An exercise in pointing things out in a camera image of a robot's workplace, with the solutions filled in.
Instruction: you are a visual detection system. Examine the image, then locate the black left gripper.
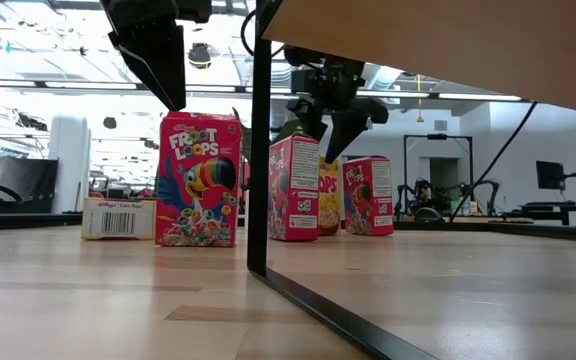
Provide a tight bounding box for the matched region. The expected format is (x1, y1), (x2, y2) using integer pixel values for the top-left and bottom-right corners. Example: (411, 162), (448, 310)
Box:
(100, 0), (214, 112)

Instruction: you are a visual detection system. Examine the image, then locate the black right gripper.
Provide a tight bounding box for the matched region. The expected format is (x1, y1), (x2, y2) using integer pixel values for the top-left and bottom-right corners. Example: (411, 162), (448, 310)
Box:
(287, 57), (390, 164)

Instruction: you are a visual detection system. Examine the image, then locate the red Froot Loops cereal box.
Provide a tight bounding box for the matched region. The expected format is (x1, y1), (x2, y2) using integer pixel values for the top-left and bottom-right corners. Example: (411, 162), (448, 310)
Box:
(266, 133), (321, 243)
(155, 110), (244, 249)
(341, 155), (395, 237)

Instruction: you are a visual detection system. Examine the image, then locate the yellow Corn Pops cereal box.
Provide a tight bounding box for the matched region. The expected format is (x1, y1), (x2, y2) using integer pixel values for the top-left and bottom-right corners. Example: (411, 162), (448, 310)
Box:
(80, 197), (158, 241)
(317, 155), (343, 237)

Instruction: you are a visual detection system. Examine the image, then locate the green plant white pot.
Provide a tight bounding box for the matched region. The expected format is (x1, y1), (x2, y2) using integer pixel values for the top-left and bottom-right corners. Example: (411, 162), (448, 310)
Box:
(231, 107), (304, 161)

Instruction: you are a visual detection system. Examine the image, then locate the ceiling light strip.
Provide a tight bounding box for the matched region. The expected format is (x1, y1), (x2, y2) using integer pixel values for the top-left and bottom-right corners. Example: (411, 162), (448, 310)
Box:
(367, 89), (430, 99)
(437, 92), (523, 102)

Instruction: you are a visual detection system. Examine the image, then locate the white column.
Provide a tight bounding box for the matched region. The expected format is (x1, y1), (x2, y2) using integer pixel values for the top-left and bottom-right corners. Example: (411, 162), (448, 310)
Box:
(47, 114), (93, 215)

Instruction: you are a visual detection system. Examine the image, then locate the black partition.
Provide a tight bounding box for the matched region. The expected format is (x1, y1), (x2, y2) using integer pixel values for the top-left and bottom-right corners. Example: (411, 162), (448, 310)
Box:
(0, 157), (61, 215)

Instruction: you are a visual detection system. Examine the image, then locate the black monitor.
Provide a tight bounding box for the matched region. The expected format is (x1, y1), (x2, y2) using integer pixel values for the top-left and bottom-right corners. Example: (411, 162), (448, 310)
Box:
(535, 159), (567, 192)

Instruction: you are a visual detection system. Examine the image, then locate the black desk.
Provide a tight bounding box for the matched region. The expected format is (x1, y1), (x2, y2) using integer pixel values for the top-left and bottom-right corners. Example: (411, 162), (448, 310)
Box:
(505, 199), (576, 227)

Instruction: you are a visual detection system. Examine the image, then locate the black overhead camera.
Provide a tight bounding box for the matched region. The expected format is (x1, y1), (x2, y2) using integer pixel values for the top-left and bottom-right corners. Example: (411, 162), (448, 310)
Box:
(187, 42), (214, 70)

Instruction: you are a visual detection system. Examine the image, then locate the yellow hanging cord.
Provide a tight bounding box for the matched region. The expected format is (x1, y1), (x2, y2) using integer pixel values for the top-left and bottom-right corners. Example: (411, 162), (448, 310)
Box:
(416, 73), (425, 124)

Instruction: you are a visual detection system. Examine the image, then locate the black gantry frame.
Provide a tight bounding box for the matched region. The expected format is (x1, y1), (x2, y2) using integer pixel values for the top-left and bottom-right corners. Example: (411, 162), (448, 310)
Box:
(402, 133), (474, 221)

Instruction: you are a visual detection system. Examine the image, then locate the black metal table frame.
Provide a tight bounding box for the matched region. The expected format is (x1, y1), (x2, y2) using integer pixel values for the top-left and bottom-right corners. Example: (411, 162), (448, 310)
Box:
(0, 212), (576, 245)

